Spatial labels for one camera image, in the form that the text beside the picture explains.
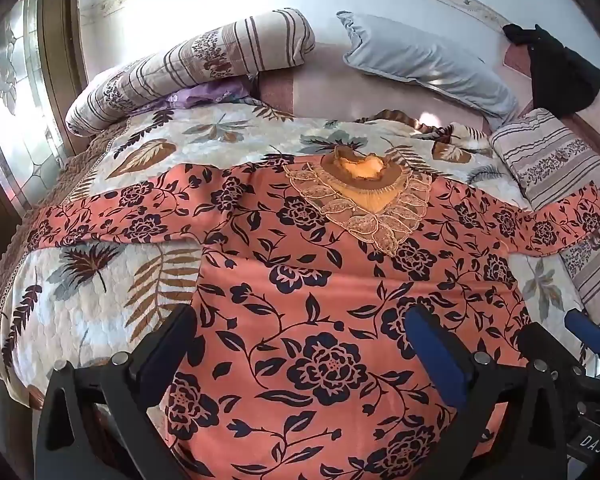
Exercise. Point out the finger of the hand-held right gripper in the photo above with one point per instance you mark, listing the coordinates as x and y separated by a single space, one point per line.
545 342
586 332

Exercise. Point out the black cloth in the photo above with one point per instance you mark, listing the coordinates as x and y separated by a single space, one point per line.
560 80

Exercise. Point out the patterned glass window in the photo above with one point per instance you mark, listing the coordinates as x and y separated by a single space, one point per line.
15 110

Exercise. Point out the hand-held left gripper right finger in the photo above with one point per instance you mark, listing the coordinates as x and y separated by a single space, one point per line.
437 355

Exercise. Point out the wooden window frame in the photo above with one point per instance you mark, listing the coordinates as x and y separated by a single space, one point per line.
60 60

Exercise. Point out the grey pillow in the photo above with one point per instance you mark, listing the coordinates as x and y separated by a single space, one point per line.
420 60

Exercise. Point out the leaf print quilt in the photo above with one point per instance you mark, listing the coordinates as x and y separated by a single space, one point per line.
80 300

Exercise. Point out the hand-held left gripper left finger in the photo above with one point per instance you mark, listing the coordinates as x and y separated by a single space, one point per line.
162 347

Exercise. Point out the striped floral bolster pillow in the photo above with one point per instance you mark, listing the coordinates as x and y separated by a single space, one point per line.
180 65

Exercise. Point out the purple cloth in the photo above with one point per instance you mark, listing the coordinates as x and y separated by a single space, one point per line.
205 94

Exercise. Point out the orange floral blouse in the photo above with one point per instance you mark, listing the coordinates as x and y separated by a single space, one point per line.
305 310

